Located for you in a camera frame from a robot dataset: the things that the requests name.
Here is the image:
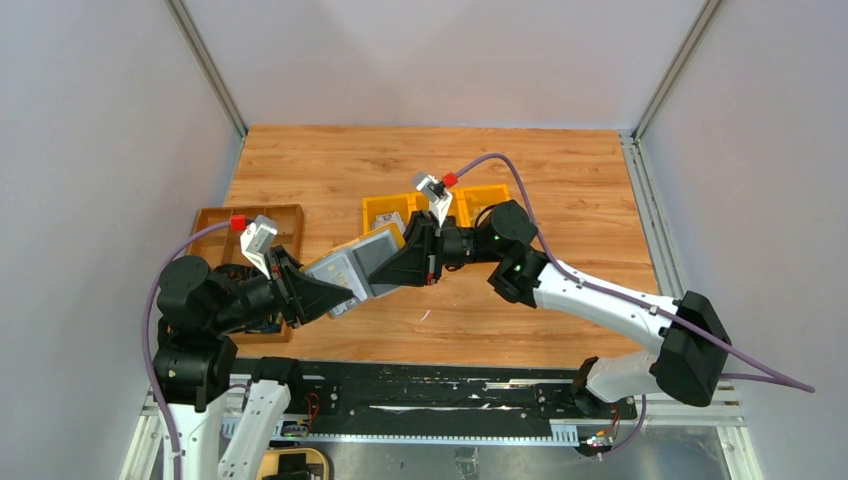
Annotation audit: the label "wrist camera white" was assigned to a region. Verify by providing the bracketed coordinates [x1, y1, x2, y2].
[411, 172, 453, 237]
[239, 215, 278, 279]

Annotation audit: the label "wooden compartment tray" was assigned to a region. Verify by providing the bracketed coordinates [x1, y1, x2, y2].
[187, 204, 305, 346]

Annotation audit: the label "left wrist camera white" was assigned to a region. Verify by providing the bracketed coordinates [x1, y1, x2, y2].
[239, 215, 278, 279]

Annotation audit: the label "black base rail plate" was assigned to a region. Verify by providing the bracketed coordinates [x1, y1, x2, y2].
[231, 357, 641, 440]

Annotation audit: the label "yellow tray with phone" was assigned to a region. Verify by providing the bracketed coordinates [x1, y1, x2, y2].
[256, 447, 333, 480]

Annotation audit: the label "yellow leather card holder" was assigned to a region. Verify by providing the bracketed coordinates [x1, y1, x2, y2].
[301, 223, 405, 318]

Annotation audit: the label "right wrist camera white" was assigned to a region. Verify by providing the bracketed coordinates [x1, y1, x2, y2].
[411, 172, 453, 237]

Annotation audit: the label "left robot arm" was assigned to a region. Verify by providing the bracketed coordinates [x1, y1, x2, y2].
[152, 247, 353, 479]

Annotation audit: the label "yellow plastic bin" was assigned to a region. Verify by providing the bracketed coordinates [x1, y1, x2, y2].
[362, 184, 512, 233]

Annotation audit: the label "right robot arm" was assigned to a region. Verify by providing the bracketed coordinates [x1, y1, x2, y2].
[368, 200, 729, 416]

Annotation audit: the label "aluminium frame rails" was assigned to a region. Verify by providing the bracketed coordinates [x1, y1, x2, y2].
[121, 132, 743, 479]

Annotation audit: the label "cards in yellow bin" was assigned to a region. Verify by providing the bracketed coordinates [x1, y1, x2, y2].
[371, 211, 406, 233]

